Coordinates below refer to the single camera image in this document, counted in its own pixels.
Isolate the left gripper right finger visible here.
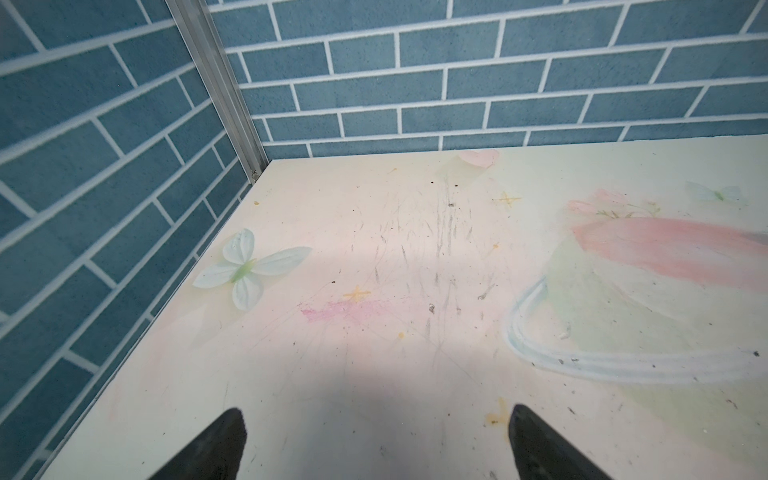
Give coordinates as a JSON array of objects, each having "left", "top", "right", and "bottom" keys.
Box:
[{"left": 508, "top": 404, "right": 611, "bottom": 480}]

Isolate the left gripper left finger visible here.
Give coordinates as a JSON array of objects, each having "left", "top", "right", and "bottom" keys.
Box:
[{"left": 150, "top": 408, "right": 247, "bottom": 480}]

